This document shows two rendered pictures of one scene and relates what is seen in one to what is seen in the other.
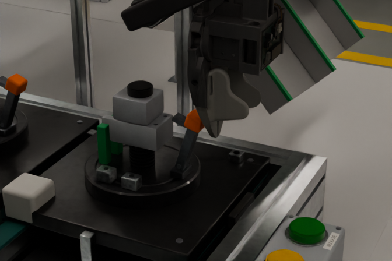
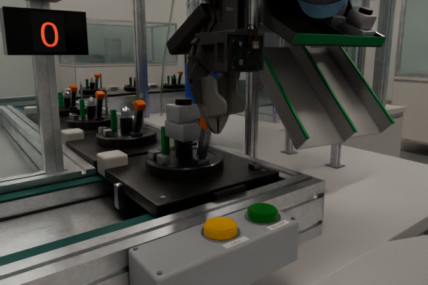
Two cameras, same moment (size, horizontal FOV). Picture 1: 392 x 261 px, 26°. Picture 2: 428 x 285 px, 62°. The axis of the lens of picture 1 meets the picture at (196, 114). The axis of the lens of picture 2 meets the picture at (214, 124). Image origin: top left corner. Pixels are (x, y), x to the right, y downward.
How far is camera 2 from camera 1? 0.56 m
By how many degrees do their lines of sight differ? 30
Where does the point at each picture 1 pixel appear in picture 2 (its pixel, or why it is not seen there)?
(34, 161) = (139, 151)
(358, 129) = (388, 190)
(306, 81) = (335, 138)
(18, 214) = (100, 170)
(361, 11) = not seen: outside the picture
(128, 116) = (172, 117)
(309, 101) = (362, 172)
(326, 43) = (365, 125)
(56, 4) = not seen: hidden behind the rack
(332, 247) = (275, 229)
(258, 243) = (220, 214)
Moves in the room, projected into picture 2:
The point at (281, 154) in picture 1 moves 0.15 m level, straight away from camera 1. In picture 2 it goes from (292, 173) to (319, 154)
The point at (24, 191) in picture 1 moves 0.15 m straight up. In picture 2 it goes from (104, 155) to (99, 72)
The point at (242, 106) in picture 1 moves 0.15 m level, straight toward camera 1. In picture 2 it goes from (223, 103) to (152, 119)
